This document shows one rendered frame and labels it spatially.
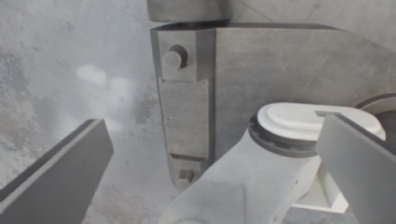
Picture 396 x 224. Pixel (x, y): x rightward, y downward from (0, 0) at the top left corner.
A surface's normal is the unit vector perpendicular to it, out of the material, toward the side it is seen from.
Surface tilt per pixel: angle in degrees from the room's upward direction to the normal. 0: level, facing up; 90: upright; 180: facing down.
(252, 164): 90
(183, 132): 0
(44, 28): 0
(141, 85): 0
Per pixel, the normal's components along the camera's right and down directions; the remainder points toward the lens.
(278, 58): -0.22, 0.48
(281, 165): -0.03, -0.87
